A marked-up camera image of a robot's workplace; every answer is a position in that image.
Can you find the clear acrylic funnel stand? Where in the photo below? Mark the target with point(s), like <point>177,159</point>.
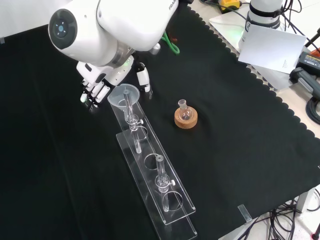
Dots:
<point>160,200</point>

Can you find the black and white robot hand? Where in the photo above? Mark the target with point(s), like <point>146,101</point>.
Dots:
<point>97,75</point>

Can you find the black tripod pole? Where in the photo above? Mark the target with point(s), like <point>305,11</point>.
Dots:
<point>312,40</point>

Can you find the clear tape strip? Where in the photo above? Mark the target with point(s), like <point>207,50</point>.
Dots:
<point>245,213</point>
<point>2,40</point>

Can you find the black and orange power adapter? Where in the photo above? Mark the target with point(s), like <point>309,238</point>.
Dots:
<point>310,61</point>

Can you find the translucent plastic funnel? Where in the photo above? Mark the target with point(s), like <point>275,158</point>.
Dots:
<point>117,97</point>

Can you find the white card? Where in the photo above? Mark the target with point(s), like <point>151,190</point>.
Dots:
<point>272,47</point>

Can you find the yellow stop button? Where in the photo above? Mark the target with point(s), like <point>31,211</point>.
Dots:
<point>230,3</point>

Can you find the pale board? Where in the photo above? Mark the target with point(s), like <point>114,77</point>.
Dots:
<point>227,27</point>

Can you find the glass round-bottom flask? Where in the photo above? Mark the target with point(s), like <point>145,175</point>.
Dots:
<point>185,113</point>

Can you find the black cloth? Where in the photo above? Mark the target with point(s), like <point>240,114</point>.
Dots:
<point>75,150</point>

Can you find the grey table leg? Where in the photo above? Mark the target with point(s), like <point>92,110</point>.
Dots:
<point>302,202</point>

